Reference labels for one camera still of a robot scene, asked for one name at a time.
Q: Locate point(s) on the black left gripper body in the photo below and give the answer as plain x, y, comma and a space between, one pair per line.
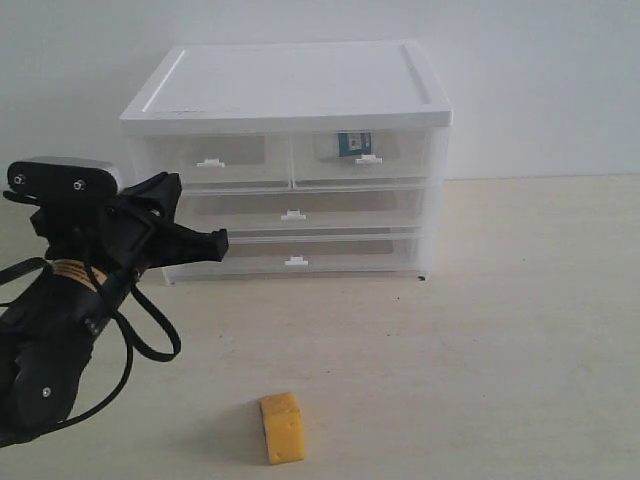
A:
123, 233

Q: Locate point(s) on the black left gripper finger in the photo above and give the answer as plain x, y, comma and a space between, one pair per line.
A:
184, 245

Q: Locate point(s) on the white bottle teal label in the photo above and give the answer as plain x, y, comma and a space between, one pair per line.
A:
339, 145

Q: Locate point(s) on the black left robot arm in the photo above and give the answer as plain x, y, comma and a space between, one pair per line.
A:
48, 334

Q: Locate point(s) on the clear bottom wide drawer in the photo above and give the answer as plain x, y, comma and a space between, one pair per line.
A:
333, 255

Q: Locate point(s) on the clear wide drawer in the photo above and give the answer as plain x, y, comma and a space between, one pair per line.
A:
333, 255
288, 211

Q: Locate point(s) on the white plastic drawer cabinet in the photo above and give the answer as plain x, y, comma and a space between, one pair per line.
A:
288, 89

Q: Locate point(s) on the clear middle wide drawer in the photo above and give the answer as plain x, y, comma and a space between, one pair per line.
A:
288, 211

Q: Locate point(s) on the yellow cheese wedge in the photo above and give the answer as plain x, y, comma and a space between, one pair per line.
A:
283, 428

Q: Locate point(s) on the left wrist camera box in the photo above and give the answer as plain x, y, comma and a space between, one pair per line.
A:
64, 179

